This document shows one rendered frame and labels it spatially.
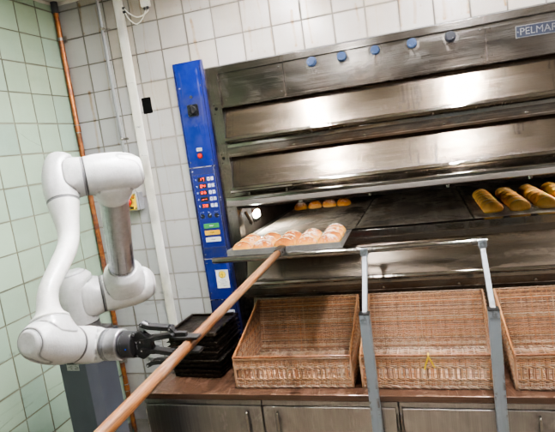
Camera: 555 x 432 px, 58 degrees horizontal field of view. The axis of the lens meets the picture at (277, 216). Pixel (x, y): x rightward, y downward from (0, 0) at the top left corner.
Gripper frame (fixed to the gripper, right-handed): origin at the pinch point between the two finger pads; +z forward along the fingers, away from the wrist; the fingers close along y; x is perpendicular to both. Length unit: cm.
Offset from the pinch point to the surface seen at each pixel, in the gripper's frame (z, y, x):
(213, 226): -48, -10, -131
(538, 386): 100, 56, -85
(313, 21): 20, -106, -135
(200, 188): -52, -32, -131
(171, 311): -83, 37, -132
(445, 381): 65, 55, -86
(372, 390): 37, 53, -75
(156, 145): -75, -58, -134
